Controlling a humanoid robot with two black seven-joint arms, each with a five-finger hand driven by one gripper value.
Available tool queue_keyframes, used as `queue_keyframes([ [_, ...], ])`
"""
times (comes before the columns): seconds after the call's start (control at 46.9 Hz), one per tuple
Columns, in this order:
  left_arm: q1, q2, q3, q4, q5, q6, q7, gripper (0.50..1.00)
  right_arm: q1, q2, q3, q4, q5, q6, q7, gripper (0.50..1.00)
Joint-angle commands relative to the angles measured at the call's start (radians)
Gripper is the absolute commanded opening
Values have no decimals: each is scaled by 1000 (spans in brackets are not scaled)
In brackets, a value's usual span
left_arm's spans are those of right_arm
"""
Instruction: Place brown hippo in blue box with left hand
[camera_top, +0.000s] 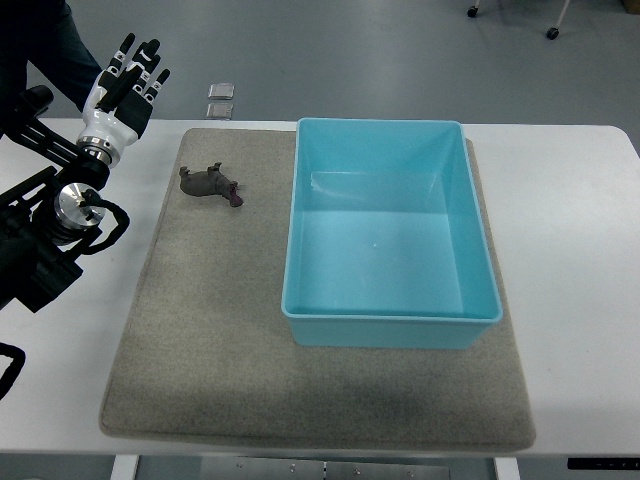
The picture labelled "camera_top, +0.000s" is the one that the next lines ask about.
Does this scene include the person in dark clothes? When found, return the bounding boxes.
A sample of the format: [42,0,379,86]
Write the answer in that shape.
[1,1,102,121]

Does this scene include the metal table frame beam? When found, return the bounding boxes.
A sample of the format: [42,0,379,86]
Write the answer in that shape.
[199,457,451,480]

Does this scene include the black cable loop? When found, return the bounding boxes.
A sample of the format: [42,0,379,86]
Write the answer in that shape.
[0,342,27,401]

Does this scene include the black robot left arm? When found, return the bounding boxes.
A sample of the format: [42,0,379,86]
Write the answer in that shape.
[1,86,130,312]

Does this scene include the upper silver floor plate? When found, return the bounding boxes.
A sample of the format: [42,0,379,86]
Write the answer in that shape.
[208,83,235,100]

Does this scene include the lower silver floor plate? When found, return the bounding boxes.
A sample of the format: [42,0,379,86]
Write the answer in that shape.
[205,102,234,121]

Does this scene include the grey felt mat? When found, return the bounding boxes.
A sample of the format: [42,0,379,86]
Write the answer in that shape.
[99,128,536,452]

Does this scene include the brown toy hippo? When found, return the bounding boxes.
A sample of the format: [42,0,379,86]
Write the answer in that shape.
[178,162,244,208]

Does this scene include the chair caster wheel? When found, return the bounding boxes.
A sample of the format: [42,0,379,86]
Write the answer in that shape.
[546,0,571,40]
[467,0,481,18]

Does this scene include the left chair caster wheel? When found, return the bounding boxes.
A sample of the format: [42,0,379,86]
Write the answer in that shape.
[467,0,481,18]

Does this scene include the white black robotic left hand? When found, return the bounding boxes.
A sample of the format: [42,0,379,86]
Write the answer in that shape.
[77,34,170,168]

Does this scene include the blue plastic box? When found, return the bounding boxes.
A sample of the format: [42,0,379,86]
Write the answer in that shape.
[281,118,503,349]

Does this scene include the black table control panel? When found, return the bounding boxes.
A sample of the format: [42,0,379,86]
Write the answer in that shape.
[567,457,640,471]

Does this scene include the right chair caster wheel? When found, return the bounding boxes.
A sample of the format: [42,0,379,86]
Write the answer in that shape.
[546,0,571,40]

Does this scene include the silver floor plate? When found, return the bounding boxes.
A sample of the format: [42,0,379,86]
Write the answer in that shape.
[208,83,235,100]
[205,102,234,121]

